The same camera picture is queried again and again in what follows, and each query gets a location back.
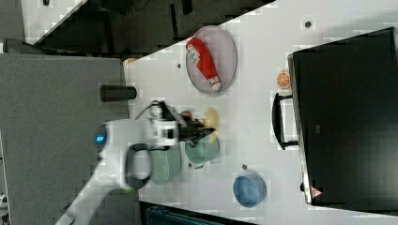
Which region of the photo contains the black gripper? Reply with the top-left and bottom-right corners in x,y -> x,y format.
178,116 -> 215,147

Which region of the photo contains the yellow plush peeled banana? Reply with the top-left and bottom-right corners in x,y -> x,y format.
199,107 -> 220,143

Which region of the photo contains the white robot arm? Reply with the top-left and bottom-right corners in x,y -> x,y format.
54,119 -> 217,225

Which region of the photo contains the black toaster oven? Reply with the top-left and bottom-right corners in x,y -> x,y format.
272,27 -> 398,216

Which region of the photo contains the green measuring cup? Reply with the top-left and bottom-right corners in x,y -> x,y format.
185,137 -> 220,170

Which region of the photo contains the red toy strawberry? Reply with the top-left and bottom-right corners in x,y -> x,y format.
180,110 -> 192,119

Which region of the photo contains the green colander basket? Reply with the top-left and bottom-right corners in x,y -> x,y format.
150,145 -> 181,186

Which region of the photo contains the blue cup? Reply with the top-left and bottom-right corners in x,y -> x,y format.
233,172 -> 268,208

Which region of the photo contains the grey oval plate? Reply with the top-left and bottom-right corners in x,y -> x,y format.
185,25 -> 237,95

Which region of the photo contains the red plush ketchup bottle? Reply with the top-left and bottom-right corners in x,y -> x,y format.
186,37 -> 222,91

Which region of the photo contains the orange slice toy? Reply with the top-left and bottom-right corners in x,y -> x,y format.
277,71 -> 291,89

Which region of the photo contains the green plastic spatula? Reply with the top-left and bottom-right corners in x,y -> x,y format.
124,188 -> 133,194

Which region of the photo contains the dark grey cylindrical cup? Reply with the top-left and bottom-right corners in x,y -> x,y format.
99,84 -> 137,102

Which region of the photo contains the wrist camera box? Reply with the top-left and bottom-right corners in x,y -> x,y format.
158,101 -> 184,124

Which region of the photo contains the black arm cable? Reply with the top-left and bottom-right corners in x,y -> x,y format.
134,100 -> 167,120

